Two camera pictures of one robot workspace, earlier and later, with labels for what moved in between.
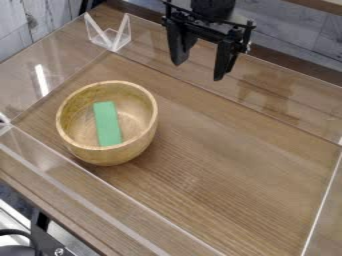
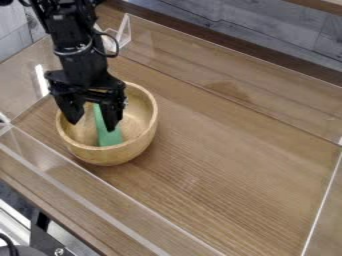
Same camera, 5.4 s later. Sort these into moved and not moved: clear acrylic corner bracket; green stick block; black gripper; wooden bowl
Moved: black gripper
Not moved: green stick block; wooden bowl; clear acrylic corner bracket
